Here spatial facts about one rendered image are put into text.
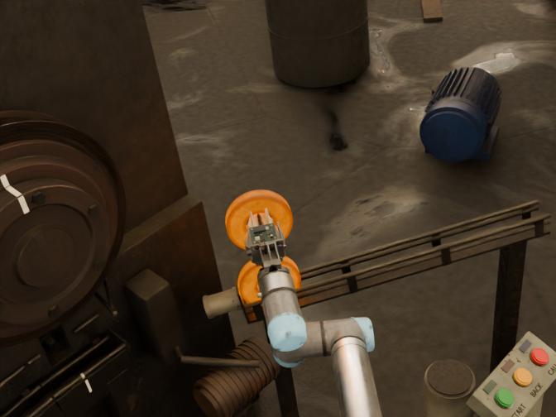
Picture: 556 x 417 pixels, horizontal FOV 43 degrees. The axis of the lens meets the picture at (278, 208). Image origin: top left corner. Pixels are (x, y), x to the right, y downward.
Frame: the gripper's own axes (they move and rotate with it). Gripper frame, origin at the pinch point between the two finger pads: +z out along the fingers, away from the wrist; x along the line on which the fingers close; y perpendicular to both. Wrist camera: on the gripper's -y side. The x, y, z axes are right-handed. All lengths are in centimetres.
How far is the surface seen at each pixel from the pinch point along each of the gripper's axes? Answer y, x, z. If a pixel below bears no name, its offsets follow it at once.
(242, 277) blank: -16.7, 6.3, -5.2
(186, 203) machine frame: -9.8, 16.5, 16.0
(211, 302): -22.6, 15.2, -6.6
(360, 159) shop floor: -127, -62, 121
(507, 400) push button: -20, -44, -49
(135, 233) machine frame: -7.7, 29.9, 7.9
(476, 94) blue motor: -91, -112, 114
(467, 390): -31, -40, -40
